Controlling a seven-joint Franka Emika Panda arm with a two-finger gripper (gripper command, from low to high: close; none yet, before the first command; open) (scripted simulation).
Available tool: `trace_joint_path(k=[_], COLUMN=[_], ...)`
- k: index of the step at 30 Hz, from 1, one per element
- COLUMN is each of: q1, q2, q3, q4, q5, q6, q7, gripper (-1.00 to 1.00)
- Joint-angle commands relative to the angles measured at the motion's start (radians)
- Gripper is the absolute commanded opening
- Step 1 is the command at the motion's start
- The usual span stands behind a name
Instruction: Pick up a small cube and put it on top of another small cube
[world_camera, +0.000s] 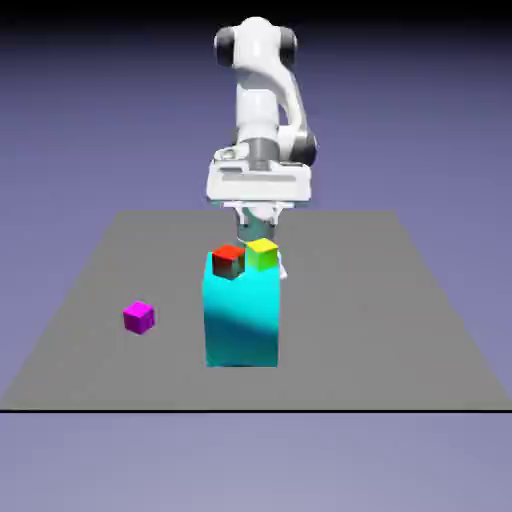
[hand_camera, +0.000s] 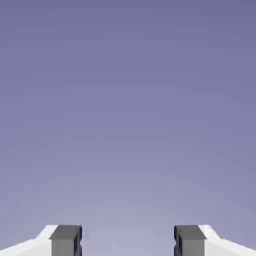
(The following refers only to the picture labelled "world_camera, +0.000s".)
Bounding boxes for small yellow cube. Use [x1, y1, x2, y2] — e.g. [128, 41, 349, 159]
[245, 237, 280, 273]

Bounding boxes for large cyan box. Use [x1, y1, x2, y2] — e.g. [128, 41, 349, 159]
[202, 250, 282, 369]

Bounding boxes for small red cube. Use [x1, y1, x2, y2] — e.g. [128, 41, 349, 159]
[211, 244, 246, 281]

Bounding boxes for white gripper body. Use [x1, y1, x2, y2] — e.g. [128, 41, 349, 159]
[205, 158, 314, 210]

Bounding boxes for small magenta cube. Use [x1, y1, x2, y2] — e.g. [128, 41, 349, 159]
[122, 300, 156, 336]

